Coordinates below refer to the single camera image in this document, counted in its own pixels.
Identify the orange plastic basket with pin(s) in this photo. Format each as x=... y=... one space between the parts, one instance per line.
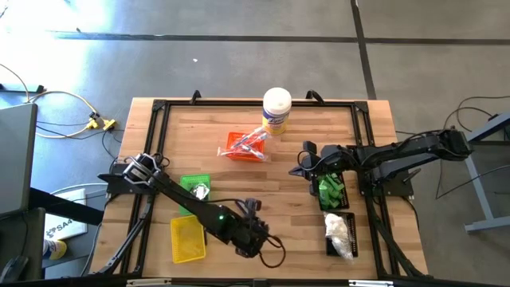
x=230 y=137

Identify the silver bracket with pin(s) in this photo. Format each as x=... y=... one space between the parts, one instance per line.
x=147 y=282
x=370 y=283

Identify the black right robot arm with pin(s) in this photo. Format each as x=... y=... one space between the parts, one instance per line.
x=414 y=149

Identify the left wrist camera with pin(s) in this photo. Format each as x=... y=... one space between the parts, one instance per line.
x=250 y=205

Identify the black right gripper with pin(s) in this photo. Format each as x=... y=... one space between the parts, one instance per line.
x=338 y=157

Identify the black table edge beam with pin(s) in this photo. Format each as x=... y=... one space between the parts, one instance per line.
x=219 y=284

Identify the yellow and blue cup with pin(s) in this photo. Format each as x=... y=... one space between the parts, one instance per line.
x=56 y=250

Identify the black plastic basket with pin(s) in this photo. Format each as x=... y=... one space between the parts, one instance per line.
x=354 y=223
x=346 y=201

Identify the black computer mouse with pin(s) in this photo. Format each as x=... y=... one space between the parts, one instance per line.
x=12 y=269

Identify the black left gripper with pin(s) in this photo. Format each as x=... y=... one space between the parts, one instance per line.
x=251 y=239

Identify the yellow plastic basket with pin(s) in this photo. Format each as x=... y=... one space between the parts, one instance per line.
x=187 y=239

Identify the grey metal table frame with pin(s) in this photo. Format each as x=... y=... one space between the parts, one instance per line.
x=480 y=199

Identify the Lysol wipes canister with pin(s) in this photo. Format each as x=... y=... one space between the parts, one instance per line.
x=277 y=103

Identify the black frame clamp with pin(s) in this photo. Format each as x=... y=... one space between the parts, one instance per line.
x=195 y=95
x=315 y=95

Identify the black aluminium table frame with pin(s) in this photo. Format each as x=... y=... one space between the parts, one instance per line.
x=239 y=103

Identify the black desk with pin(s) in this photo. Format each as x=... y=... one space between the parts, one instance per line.
x=20 y=235

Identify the green plastic basket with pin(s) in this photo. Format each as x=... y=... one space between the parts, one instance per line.
x=187 y=181

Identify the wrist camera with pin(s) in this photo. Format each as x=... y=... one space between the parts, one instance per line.
x=250 y=205
x=310 y=149

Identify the white printed box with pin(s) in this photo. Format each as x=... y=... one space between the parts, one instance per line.
x=65 y=227

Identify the black floor bar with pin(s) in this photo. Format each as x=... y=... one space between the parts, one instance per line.
x=20 y=88

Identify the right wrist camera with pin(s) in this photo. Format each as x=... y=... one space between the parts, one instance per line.
x=310 y=149

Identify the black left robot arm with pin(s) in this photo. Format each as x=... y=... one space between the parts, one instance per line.
x=187 y=199

